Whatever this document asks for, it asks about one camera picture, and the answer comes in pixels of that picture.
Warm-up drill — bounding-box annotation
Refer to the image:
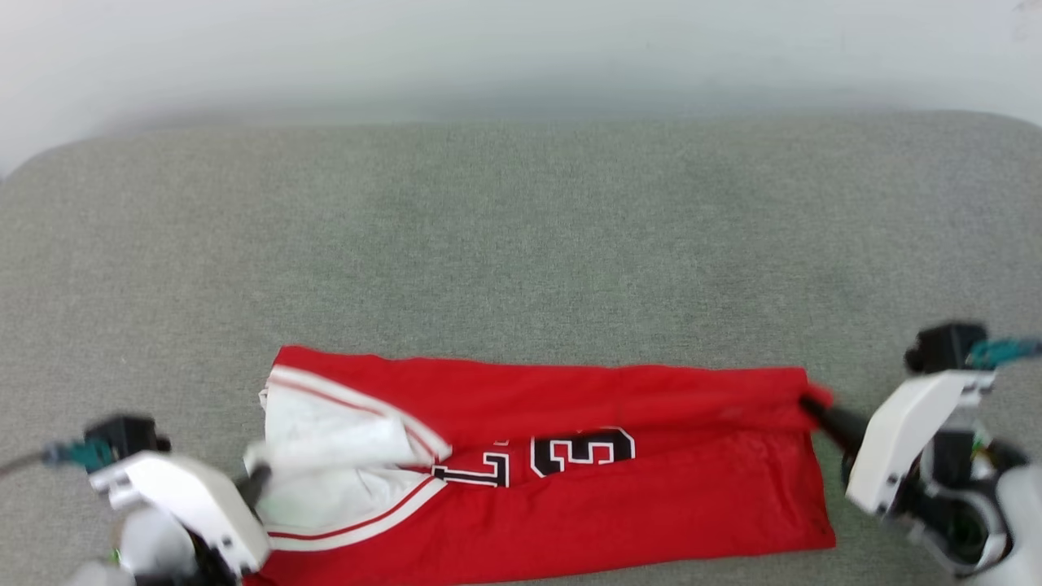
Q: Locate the red and white basketball jersey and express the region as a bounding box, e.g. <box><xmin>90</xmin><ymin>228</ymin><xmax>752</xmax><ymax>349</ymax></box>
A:
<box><xmin>243</xmin><ymin>345</ymin><xmax>838</xmax><ymax>586</ymax></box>

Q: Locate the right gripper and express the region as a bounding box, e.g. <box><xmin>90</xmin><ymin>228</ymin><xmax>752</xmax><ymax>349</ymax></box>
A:
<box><xmin>801</xmin><ymin>396</ymin><xmax>1020</xmax><ymax>572</ymax></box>

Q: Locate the grey fabric sofa cushion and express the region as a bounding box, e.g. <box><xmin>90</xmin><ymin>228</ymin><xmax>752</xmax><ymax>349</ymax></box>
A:
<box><xmin>0</xmin><ymin>110</ymin><xmax>1042</xmax><ymax>586</ymax></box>

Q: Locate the teal camera cable connector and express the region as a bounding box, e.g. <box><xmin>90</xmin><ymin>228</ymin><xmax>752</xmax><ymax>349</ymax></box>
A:
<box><xmin>966</xmin><ymin>336</ymin><xmax>1042</xmax><ymax>370</ymax></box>
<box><xmin>0</xmin><ymin>438</ymin><xmax>108</xmax><ymax>478</ymax></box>

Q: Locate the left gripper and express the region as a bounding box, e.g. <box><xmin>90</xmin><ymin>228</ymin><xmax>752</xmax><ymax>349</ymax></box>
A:
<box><xmin>187</xmin><ymin>463</ymin><xmax>273</xmax><ymax>586</ymax></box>

